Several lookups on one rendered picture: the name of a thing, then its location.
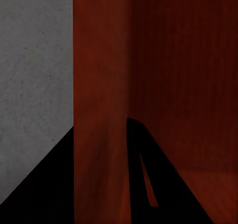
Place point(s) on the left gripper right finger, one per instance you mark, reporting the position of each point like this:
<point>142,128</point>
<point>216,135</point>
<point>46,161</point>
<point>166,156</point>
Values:
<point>177,204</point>

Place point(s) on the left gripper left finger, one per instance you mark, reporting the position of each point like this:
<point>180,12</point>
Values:
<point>46,195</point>

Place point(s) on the storage box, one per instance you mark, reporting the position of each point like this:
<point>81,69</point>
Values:
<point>173,66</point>

